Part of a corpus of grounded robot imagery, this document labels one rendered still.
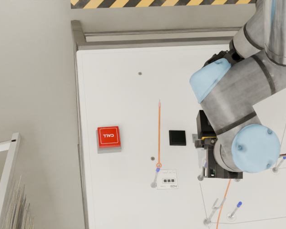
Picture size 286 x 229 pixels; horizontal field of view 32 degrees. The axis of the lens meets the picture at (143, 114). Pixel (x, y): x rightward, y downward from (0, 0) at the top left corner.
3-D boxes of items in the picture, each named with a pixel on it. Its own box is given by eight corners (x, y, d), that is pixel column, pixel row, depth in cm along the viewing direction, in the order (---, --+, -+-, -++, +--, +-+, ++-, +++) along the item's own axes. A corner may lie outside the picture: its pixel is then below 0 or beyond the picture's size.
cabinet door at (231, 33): (85, 35, 174) (91, 54, 142) (237, 29, 182) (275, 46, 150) (86, 41, 175) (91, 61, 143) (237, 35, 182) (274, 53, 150)
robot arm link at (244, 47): (254, 16, 107) (281, 44, 106) (242, 29, 111) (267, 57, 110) (237, 29, 102) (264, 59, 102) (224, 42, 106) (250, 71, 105)
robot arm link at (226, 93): (240, 51, 89) (269, 106, 89) (183, 80, 89) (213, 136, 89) (248, 42, 81) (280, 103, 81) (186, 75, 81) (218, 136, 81)
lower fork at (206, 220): (203, 226, 111) (217, 203, 99) (202, 218, 112) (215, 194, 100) (212, 226, 112) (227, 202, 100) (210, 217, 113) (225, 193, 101)
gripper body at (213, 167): (200, 177, 105) (213, 178, 93) (200, 136, 106) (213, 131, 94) (236, 177, 106) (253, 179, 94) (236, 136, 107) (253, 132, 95)
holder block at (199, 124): (213, 118, 120) (217, 110, 117) (215, 139, 117) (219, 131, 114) (195, 118, 120) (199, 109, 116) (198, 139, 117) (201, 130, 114)
